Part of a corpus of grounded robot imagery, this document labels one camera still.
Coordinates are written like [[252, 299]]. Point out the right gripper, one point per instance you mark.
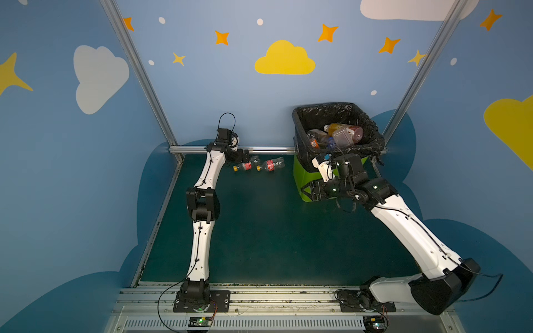
[[314, 191]]

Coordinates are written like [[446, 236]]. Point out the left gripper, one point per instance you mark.
[[242, 155]]

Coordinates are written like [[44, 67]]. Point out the clear bottle yellow cap red label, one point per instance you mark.
[[246, 166]]

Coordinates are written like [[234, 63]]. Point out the green trash bin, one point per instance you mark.
[[354, 167]]

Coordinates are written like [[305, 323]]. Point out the dark red juice bottle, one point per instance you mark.
[[358, 135]]

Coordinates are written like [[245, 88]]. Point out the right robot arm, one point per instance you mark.
[[444, 276]]

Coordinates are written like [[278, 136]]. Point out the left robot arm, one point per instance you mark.
[[204, 208]]

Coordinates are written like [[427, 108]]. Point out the black bin liner bag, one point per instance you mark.
[[316, 116]]

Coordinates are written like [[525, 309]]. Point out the aluminium frame back bar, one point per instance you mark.
[[251, 150]]

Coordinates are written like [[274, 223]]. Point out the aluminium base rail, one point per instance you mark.
[[268, 308]]

